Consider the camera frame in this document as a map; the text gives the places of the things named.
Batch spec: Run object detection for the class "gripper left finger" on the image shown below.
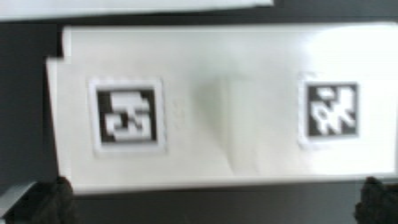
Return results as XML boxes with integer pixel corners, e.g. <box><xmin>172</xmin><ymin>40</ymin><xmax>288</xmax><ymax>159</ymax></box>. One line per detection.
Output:
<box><xmin>0</xmin><ymin>177</ymin><xmax>76</xmax><ymax>224</ymax></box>

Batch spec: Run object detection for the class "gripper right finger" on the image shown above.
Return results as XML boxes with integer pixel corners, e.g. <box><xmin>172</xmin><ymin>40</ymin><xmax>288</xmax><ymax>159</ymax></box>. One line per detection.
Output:
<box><xmin>354</xmin><ymin>177</ymin><xmax>398</xmax><ymax>224</ymax></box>

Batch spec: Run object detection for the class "white door panel with knob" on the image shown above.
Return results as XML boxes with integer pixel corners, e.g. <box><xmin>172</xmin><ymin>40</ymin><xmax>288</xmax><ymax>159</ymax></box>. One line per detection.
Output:
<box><xmin>46</xmin><ymin>22</ymin><xmax>398</xmax><ymax>195</ymax></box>

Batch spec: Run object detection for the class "white marker sheet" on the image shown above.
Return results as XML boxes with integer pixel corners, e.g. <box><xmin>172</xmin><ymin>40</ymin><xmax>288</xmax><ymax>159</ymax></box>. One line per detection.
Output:
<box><xmin>0</xmin><ymin>0</ymin><xmax>277</xmax><ymax>22</ymax></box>

